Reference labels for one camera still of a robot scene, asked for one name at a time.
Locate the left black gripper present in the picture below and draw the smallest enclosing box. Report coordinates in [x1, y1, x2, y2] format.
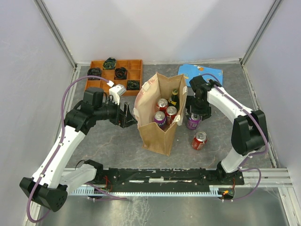
[95, 96, 138, 128]

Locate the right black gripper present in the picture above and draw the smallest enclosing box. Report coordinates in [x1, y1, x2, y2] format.
[185, 96, 212, 121]

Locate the purple soda can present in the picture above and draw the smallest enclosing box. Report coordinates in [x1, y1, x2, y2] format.
[186, 113, 202, 130]

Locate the green glass bottle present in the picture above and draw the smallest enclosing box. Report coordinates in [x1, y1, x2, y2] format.
[168, 89, 180, 111]

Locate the red cola can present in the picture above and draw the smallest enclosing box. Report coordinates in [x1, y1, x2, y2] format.
[165, 106, 177, 125]
[191, 131, 207, 150]
[157, 98, 168, 112]

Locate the red cola can front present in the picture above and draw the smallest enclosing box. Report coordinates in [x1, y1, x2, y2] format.
[191, 131, 207, 150]

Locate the purple Fanta can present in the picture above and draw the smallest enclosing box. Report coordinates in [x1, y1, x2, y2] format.
[154, 111, 166, 129]

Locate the brown canvas tote bag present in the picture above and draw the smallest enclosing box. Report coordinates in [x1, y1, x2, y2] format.
[133, 73, 188, 156]

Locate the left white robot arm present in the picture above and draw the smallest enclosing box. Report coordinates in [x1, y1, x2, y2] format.
[19, 84, 136, 212]

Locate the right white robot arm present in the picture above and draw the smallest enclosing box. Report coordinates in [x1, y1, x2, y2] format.
[186, 75, 269, 184]

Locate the black rolled sock right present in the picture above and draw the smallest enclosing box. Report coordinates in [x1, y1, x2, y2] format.
[127, 80, 140, 91]

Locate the blue patterned cloth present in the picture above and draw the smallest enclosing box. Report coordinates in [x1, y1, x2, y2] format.
[178, 64, 223, 87]

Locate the black rolled sock middle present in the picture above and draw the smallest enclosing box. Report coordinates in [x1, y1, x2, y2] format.
[114, 67, 127, 80]

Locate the orange compartment tray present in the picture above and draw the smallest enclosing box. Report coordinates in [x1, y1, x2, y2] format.
[85, 58, 143, 96]

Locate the black rolled sock top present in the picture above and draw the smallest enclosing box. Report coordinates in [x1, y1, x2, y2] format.
[103, 57, 117, 70]

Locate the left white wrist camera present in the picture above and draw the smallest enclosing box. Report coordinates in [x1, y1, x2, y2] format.
[107, 81, 126, 105]

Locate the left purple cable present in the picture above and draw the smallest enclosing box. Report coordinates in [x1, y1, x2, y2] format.
[26, 75, 130, 223]

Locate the purple cable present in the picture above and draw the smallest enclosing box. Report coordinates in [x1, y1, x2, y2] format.
[26, 75, 130, 223]
[199, 73, 269, 201]

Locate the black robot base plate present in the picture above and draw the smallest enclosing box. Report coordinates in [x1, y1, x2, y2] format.
[91, 168, 245, 192]

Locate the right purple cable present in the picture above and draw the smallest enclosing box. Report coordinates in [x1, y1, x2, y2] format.
[199, 73, 269, 201]

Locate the light blue cable duct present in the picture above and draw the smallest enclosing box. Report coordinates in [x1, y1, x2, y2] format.
[71, 185, 234, 197]

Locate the right aluminium frame post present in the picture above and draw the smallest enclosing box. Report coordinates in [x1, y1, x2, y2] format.
[240, 0, 282, 67]

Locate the aluminium frame post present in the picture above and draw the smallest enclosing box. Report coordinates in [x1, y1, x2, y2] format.
[33, 0, 77, 68]
[240, 0, 282, 67]

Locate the left aluminium frame post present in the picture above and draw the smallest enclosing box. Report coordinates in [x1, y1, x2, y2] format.
[33, 0, 77, 68]

